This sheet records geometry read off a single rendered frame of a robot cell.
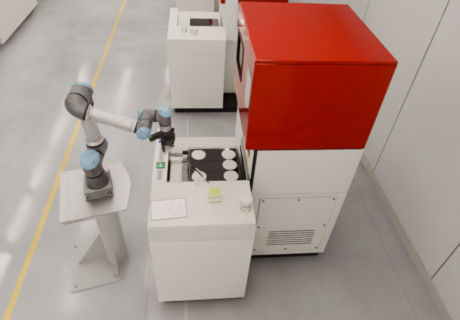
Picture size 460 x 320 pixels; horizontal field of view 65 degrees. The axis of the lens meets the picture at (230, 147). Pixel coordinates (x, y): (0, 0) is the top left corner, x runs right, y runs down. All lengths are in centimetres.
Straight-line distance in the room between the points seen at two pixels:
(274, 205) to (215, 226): 61
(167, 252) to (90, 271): 100
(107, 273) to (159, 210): 108
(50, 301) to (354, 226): 256
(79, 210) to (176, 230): 68
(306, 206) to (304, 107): 87
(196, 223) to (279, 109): 80
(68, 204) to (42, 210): 118
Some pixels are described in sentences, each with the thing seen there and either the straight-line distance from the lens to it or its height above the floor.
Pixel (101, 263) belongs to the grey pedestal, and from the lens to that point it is 321.
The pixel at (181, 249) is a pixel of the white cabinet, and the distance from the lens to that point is 232.
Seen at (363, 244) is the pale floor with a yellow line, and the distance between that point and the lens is 350.
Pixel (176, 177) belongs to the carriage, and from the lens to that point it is 249.
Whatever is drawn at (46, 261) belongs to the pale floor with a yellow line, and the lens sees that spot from 337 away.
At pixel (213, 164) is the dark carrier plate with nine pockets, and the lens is 255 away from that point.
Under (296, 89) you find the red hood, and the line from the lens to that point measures 198.
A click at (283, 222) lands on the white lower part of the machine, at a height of 51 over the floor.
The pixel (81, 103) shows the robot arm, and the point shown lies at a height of 151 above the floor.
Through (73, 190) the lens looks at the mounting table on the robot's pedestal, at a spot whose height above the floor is 82.
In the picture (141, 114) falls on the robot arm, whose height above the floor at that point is 138.
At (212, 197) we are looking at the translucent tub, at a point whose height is 103.
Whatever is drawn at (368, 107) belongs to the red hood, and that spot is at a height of 154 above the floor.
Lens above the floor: 267
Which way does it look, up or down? 41 degrees down
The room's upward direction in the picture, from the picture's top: 4 degrees clockwise
